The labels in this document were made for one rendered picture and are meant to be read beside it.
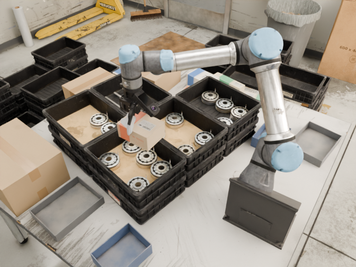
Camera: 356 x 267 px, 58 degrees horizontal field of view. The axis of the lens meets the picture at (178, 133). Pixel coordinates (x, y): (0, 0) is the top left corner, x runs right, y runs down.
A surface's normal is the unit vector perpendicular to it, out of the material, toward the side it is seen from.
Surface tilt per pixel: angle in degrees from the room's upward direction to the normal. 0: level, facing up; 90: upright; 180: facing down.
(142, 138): 90
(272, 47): 46
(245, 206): 90
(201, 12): 90
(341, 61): 73
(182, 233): 0
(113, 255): 0
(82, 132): 0
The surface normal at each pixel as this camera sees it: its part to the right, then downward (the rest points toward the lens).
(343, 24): -0.55, 0.40
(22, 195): 0.77, 0.43
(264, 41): 0.06, -0.04
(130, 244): 0.00, -0.74
